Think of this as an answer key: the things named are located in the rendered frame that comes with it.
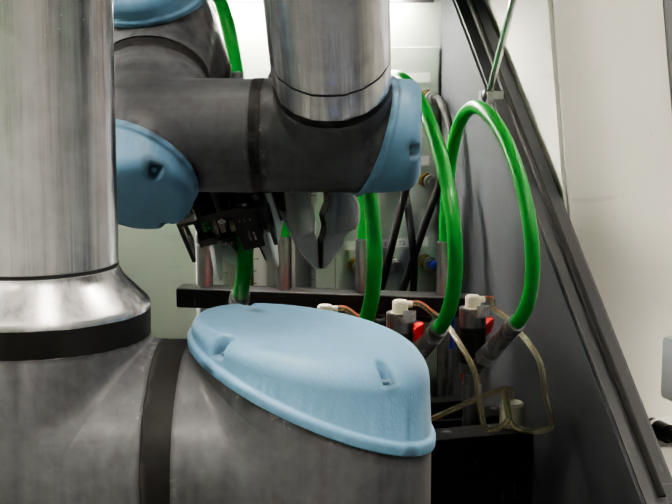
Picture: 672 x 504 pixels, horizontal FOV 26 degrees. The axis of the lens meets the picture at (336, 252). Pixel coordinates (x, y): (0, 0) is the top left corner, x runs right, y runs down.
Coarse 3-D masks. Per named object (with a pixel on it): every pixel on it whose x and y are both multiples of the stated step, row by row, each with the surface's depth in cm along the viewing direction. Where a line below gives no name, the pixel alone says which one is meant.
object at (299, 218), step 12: (288, 192) 115; (300, 192) 113; (288, 204) 115; (300, 204) 114; (288, 216) 115; (300, 216) 114; (312, 216) 111; (288, 228) 116; (300, 228) 115; (312, 228) 112; (300, 240) 116; (312, 240) 116; (312, 252) 116; (312, 264) 117
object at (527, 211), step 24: (456, 120) 151; (456, 144) 153; (504, 144) 140; (528, 192) 137; (528, 216) 136; (528, 240) 136; (528, 264) 136; (528, 288) 136; (528, 312) 138; (504, 336) 142; (480, 360) 147
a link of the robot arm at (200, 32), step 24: (120, 0) 96; (144, 0) 96; (168, 0) 96; (192, 0) 98; (120, 24) 97; (144, 24) 96; (168, 24) 97; (192, 24) 98; (216, 24) 102; (192, 48) 97; (216, 48) 102; (216, 72) 103
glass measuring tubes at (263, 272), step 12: (312, 192) 172; (312, 204) 172; (300, 252) 171; (228, 264) 170; (264, 264) 172; (300, 264) 171; (228, 276) 171; (252, 276) 170; (264, 276) 172; (300, 276) 171; (312, 276) 174
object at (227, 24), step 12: (216, 0) 137; (216, 12) 136; (228, 12) 134; (228, 24) 132; (228, 36) 130; (228, 48) 129; (240, 60) 128; (240, 252) 125; (252, 252) 125; (240, 264) 126; (252, 264) 126; (240, 276) 127; (240, 288) 128; (240, 300) 130
